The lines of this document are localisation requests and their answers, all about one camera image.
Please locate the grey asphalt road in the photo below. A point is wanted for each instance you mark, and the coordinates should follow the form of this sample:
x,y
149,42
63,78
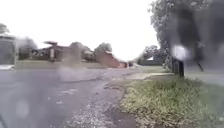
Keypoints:
x,y
50,96

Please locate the pale building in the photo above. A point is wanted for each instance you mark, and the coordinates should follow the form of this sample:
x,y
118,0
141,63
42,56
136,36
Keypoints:
x,y
6,51

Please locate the pale concrete path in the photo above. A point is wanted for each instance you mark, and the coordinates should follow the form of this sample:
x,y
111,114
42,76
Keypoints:
x,y
146,75

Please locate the grass verge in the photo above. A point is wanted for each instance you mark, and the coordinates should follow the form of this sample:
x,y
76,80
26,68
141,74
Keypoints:
x,y
160,98

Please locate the dark post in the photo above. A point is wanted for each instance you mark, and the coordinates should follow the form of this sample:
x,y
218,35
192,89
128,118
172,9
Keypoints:
x,y
181,69

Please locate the row of distant trees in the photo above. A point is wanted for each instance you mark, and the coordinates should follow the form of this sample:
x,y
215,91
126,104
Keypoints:
x,y
75,50

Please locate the grass strip across road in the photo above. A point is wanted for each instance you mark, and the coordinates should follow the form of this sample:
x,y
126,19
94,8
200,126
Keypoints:
x,y
40,64

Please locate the red brick building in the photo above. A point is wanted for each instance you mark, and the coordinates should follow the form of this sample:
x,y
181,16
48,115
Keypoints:
x,y
110,60

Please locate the stand of dark trees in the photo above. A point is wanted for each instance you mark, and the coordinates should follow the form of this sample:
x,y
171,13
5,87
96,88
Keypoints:
x,y
163,23

